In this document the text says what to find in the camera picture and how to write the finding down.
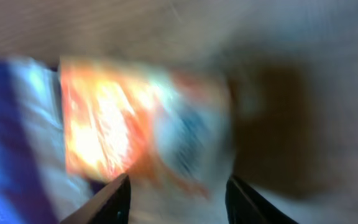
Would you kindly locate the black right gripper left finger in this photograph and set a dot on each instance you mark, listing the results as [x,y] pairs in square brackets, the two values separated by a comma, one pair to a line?
[111,205]

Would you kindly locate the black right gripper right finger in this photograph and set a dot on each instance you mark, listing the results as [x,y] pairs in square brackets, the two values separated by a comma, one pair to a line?
[244,205]

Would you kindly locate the purple red pad package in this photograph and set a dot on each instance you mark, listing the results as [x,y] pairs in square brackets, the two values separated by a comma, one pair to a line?
[34,185]

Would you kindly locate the small orange snack packet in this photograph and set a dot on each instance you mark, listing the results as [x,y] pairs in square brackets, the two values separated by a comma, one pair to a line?
[159,125]

